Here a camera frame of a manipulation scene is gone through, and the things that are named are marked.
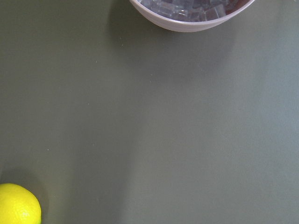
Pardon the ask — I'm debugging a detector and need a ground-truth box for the pink bowl with ice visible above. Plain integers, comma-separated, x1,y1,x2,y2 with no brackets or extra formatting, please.
129,0,254,33

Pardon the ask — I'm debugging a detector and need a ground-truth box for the yellow lemon far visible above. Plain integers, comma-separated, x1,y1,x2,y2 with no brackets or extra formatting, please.
0,183,42,224

